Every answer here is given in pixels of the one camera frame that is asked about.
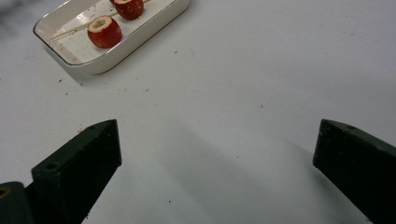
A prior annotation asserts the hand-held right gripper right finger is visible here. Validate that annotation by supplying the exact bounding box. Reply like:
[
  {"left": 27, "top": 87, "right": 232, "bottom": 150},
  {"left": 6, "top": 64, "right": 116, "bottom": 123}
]
[{"left": 312, "top": 119, "right": 396, "bottom": 224}]

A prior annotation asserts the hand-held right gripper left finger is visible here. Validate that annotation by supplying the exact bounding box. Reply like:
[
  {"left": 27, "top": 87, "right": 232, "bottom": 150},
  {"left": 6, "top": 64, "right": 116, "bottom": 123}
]
[{"left": 31, "top": 119, "right": 122, "bottom": 224}]

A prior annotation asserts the white rectangular tray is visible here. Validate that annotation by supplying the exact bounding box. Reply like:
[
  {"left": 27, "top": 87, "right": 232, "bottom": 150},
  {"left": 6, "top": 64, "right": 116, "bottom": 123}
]
[{"left": 33, "top": 0, "right": 191, "bottom": 76}]

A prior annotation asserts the thin wooden skewer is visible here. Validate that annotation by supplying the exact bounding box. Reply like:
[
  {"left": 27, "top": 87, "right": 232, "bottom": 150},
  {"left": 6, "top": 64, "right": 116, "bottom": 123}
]
[{"left": 49, "top": 0, "right": 152, "bottom": 41}]

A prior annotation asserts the red cored hawthorn fruit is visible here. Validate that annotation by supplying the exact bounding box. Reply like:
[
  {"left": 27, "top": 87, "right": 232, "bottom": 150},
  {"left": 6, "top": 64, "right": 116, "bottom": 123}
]
[
  {"left": 113, "top": 0, "right": 145, "bottom": 21},
  {"left": 87, "top": 15, "right": 123, "bottom": 49}
]

